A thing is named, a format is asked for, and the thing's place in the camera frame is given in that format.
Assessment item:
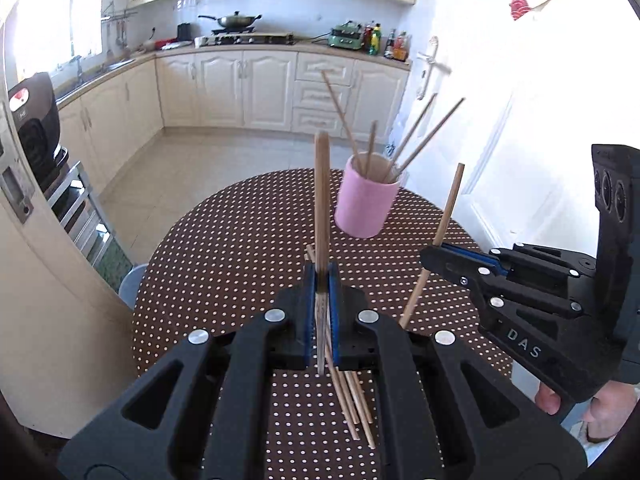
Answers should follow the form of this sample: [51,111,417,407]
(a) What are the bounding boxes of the wall utensil rack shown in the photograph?
[100,2,138,21]

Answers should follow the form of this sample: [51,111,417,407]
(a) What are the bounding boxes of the brown polka dot tablecloth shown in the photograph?
[131,169,516,480]

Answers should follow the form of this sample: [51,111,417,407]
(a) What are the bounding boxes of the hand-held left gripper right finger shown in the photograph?
[327,262,588,480]

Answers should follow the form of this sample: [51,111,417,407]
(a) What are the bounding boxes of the white sliding door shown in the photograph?
[0,60,136,436]

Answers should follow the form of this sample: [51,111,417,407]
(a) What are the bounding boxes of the kitchen window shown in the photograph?
[15,0,108,86]

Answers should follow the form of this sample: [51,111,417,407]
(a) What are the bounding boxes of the metal door lock plate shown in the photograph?
[0,100,36,223]

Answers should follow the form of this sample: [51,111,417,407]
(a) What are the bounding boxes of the green countertop appliance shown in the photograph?
[327,21,366,52]

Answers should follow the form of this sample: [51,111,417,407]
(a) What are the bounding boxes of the light blue stool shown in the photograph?
[118,262,151,311]

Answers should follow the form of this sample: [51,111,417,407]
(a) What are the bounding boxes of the black kitchen appliance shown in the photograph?
[7,72,68,191]

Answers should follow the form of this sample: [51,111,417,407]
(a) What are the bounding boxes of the bunch of wooden chopsticks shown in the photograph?
[305,245,377,450]

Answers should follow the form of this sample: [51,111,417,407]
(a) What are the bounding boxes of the silver door handle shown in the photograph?
[416,36,452,101]

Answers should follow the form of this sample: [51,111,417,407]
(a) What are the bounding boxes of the gas stove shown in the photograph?
[194,30,296,47]

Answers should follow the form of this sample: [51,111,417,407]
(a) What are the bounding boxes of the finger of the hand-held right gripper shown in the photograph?
[419,245,585,318]
[439,241,597,281]

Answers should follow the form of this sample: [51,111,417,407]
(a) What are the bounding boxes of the white hinged door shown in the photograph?
[400,0,640,281]

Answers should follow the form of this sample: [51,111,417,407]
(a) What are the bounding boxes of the pink cup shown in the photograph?
[334,152,403,239]

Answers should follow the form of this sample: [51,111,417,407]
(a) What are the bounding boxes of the kitchen sink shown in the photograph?
[75,57,136,81]

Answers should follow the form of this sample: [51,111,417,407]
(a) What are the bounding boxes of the cream lower kitchen cabinets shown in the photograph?
[52,42,412,196]

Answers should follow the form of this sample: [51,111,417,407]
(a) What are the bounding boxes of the metal shelf rack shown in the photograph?
[45,160,133,281]

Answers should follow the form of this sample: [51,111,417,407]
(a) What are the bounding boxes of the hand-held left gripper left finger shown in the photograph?
[57,262,317,480]

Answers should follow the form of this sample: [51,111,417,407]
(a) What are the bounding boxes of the steel wok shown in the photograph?
[198,10,263,31]

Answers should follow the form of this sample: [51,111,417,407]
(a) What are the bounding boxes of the person's right hand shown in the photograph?
[534,380,631,443]

